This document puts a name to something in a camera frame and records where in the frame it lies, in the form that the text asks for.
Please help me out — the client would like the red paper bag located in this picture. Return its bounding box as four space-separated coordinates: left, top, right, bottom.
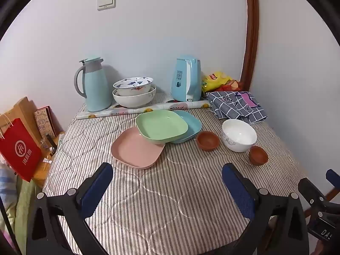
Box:
0 114 43 182

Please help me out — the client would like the light striped cloth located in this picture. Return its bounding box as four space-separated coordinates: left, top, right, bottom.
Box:
0 162 17 192

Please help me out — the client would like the blue patterned ceramic bowl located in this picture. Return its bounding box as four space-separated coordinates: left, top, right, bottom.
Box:
113 76 154 96

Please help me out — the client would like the green cloth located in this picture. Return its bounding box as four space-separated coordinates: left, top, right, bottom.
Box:
5 178 40 247

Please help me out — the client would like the green square plate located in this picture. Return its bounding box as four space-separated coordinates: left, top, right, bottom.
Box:
135 109 189 143

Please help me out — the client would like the grey checked folded cloth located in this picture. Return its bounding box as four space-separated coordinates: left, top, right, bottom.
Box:
207 90 268 124

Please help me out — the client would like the yellow snack bag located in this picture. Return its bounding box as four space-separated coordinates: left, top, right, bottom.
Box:
202 71 233 93

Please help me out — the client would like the blue square plate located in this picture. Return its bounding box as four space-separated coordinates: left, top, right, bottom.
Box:
170 110 203 144

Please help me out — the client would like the light blue thermos jug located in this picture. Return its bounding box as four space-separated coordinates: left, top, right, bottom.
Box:
74 56 112 112

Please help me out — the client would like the rolled fruit print mat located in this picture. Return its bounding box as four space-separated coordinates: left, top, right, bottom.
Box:
76 99 211 120

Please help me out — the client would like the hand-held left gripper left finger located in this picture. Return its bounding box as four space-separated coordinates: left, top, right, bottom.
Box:
26 162 114 255

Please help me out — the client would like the small brown bowl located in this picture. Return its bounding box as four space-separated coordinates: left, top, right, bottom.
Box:
249 146 269 166
197 131 220 152

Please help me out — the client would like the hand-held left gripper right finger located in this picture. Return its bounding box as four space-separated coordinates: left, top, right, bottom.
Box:
222 163 310 255

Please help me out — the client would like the wooden side table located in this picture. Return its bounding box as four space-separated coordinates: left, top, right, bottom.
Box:
32 131 65 189

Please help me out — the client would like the pink square plate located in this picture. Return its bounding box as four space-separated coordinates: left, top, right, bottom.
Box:
111 126 166 170

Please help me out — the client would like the light blue electric kettle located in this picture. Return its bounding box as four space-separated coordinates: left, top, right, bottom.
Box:
171 55 202 102

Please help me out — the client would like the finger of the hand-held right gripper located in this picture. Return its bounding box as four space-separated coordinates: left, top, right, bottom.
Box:
297 178 330 211
326 169 340 190

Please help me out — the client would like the red snack bag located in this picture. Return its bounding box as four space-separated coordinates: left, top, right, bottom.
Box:
216 80 243 92

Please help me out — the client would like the large white ceramic bowl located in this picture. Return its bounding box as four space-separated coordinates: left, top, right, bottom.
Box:
112 84 157 109

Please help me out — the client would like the brown wooden door frame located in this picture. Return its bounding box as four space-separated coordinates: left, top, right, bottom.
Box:
240 0 259 92

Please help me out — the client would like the white bowl with line pattern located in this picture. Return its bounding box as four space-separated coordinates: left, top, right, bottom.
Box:
222 119 258 153

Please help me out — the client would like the white wall light switch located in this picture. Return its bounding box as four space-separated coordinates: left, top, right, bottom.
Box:
97 0 116 11

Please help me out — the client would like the brown paper bag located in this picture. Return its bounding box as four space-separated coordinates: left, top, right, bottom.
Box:
4 96 43 149

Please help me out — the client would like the patterned cardboard box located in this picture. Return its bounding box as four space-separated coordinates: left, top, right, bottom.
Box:
34 106 57 141

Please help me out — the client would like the striped quilted table cover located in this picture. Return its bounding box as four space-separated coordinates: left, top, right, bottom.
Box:
42 93 315 255

